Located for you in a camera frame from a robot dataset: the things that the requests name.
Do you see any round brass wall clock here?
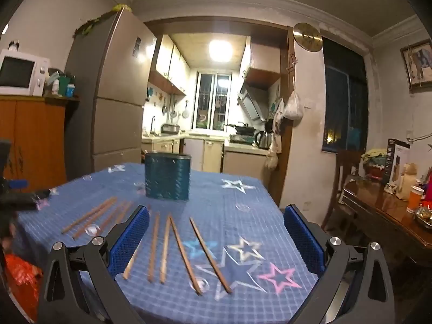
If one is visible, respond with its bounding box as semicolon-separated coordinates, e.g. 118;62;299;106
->
293;23;323;52

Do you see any teal perforated utensil holder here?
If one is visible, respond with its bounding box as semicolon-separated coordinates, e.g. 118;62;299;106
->
144;152;191;201

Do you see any white microwave oven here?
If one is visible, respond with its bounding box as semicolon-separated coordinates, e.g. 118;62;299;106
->
0;49;50;97

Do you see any red plastic bag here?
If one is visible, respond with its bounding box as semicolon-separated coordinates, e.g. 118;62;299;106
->
5;254;42;322

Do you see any white hanging plastic bag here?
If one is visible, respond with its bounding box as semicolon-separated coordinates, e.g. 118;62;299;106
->
283;91;303;121

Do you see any black wok on stove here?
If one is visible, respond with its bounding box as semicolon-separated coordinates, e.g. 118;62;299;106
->
225;124;255;136

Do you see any range hood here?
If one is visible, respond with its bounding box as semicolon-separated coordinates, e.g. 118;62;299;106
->
237;83;269;123

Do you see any ceiling lamp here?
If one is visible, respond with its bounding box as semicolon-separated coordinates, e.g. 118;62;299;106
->
209;39;234;63

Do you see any black product box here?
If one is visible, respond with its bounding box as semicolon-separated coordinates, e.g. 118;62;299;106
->
382;138;410;185

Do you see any silver refrigerator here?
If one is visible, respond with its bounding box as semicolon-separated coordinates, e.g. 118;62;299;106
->
65;8;156;180

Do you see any wooden chopstick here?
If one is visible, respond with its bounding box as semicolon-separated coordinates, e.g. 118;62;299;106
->
168;214;202;295
160;215;171;284
190;217;232;294
97;201;127;235
72;197;117;240
62;197;116;234
122;243;141;280
147;212;160;282
115;202;132;225

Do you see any green container on cabinet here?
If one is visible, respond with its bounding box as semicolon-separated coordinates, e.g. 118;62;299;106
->
58;75;70;96

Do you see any steel electric kettle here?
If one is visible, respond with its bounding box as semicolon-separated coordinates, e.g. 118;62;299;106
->
255;131;272;150

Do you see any framed wall picture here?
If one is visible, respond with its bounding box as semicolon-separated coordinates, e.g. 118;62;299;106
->
400;39;432;92

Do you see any orange plastic cup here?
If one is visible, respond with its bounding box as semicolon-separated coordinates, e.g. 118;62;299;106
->
406;185;424;214

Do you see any dark wooden side table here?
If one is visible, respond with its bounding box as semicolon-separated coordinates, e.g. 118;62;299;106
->
342;178;431;268

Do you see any orange wooden cabinet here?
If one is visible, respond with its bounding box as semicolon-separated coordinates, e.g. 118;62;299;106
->
0;95;79;192

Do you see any kitchen window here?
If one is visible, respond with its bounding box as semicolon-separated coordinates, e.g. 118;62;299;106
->
192;72;232;132

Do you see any wooden chair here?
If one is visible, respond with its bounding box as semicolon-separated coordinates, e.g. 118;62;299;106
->
322;149;363;230

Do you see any blue star-pattern tablecloth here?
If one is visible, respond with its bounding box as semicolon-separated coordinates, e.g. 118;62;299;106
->
12;164;317;323

